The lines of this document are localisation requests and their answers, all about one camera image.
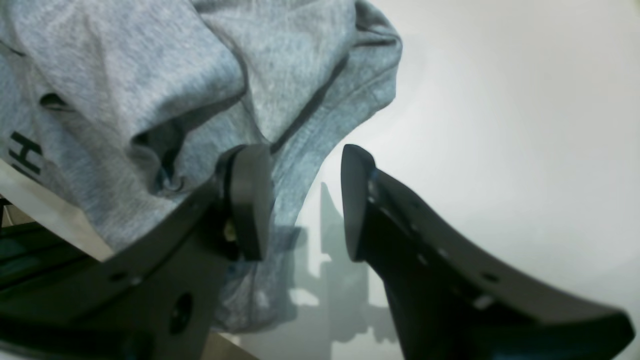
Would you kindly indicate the grey T-shirt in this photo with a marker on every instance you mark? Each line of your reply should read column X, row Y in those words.
column 123, row 107

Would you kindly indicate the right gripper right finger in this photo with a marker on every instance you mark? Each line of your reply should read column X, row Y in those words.
column 451, row 300

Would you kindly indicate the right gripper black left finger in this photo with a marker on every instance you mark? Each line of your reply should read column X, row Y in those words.
column 155, row 300

